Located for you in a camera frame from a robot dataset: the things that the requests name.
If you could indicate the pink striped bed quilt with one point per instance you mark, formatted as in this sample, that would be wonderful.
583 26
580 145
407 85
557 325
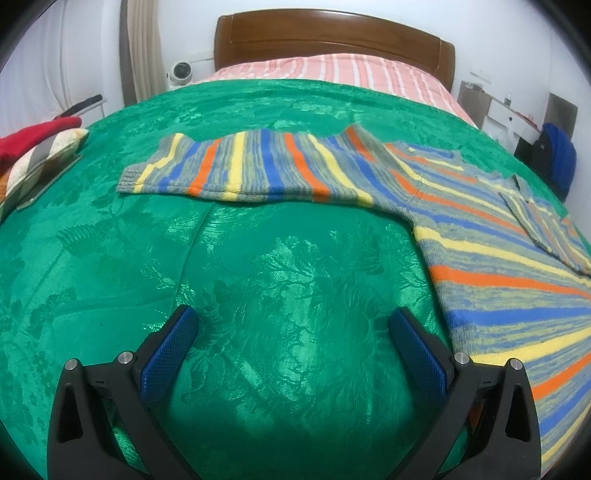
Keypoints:
351 69

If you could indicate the folded red cloth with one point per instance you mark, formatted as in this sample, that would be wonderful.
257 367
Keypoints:
32 136

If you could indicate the red item on desk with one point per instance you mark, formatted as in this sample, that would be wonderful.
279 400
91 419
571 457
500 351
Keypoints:
531 123

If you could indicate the grey wall panel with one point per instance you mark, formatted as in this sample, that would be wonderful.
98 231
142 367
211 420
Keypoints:
561 110

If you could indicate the brown wooden headboard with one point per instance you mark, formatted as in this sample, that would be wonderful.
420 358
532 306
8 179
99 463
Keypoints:
323 37

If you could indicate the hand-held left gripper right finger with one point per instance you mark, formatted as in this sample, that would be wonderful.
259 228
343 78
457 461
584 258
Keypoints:
418 360

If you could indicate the green patterned blanket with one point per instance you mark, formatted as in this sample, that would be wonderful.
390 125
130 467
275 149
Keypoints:
277 258

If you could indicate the small white fan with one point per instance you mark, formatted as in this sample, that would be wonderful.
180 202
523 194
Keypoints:
181 71

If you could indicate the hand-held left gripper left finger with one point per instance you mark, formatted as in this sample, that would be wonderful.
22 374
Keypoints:
166 355

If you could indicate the white curtain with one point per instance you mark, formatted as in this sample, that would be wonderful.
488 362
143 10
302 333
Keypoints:
46 78

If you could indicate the striped knit sweater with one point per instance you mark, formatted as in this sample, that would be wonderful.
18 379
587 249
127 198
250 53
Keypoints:
485 258

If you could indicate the beige curtain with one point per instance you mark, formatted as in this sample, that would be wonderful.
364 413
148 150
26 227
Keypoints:
143 50

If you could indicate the white desk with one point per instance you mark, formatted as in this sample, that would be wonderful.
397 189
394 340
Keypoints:
501 113

